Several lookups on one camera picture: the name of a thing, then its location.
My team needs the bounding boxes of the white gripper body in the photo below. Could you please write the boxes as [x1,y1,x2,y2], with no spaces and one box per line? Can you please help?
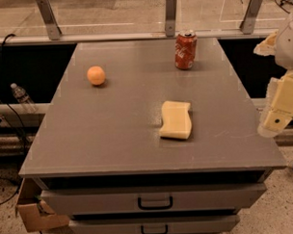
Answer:
[282,69,293,81]

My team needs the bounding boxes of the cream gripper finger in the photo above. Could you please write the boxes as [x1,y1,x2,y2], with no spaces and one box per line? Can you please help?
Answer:
[253,32,278,56]
[257,77,293,138]

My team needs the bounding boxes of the yellow sponge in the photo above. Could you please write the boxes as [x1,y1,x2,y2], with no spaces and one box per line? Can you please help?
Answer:
[159,101,192,140]

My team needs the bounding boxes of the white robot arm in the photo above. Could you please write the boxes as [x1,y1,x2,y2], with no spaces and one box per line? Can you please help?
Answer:
[253,13,293,138]

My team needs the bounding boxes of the red cola can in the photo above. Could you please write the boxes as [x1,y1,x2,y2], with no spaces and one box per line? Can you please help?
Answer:
[174,30,197,70]

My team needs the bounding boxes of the orange fruit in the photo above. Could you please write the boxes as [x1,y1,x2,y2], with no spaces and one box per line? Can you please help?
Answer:
[87,65,106,85]

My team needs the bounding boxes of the grey drawer cabinet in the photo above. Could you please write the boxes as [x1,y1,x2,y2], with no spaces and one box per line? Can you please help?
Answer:
[20,38,286,234]

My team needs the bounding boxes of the clear plastic water bottle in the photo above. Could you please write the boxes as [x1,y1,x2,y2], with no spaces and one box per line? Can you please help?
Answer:
[11,83,38,114]

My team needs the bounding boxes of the cardboard box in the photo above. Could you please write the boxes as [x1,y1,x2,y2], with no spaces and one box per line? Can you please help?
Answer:
[16,179,69,232]

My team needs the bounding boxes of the right metal railing bracket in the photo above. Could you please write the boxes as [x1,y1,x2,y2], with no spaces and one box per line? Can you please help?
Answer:
[240,0,263,35]

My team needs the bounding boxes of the metal railing bracket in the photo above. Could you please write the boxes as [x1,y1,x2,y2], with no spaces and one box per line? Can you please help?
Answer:
[240,0,263,35]
[165,0,177,38]
[36,0,62,40]

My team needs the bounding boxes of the middle metal railing bracket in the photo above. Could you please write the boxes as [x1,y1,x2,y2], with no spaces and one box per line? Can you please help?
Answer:
[165,0,177,38]

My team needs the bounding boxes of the upper black drawer handle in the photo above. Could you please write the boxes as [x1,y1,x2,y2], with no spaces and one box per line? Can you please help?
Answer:
[137,196,173,211]

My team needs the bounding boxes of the black drawer handle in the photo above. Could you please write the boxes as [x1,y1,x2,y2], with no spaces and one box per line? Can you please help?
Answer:
[140,225,169,234]
[137,196,173,211]

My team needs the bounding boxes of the lower black drawer handle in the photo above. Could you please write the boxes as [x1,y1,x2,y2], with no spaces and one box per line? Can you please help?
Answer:
[140,225,169,234]

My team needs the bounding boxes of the left metal railing bracket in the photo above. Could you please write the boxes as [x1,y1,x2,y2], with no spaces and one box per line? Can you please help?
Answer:
[36,0,62,40]

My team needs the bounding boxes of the black cable left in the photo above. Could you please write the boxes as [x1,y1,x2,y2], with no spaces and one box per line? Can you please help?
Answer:
[0,32,30,154]

